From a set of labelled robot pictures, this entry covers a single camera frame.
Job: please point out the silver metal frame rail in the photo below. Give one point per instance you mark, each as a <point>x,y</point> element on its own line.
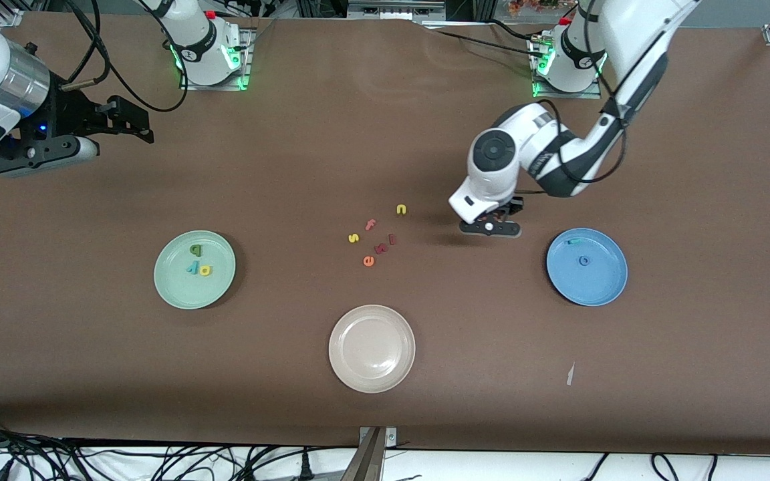
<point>395,9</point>

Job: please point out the aluminium table edge profile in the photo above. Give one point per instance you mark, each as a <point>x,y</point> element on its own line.
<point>11,17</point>

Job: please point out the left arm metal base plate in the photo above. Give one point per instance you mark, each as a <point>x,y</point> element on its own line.
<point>569,95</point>

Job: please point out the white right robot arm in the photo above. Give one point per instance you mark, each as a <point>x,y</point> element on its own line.
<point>201,47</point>

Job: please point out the blue plate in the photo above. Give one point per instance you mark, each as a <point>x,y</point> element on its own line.
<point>592,284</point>

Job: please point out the beige plate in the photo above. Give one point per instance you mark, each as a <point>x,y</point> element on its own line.
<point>371,349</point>

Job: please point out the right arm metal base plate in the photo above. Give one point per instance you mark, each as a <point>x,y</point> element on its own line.
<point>218,87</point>

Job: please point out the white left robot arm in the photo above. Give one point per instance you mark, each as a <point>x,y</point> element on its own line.
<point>492,174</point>

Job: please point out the dried orange flowers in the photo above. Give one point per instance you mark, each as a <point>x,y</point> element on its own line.
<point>539,5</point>

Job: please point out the black power plug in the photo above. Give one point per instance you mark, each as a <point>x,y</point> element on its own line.
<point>305,467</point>

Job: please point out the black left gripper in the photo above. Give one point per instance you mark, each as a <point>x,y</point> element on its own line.
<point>516,208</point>

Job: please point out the silver mounting bracket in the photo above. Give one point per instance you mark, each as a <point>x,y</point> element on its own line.
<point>390,437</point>

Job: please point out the white tape scrap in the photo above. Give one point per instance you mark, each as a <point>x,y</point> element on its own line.
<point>570,375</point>

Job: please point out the brown table cover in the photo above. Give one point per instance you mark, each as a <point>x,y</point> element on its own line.
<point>385,133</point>

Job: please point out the grey camera pole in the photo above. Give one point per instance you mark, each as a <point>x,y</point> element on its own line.
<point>366,461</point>

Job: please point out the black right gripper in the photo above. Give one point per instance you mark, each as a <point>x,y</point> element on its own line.
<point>69,110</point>

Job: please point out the green plate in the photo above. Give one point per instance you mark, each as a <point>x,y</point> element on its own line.
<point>178,287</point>

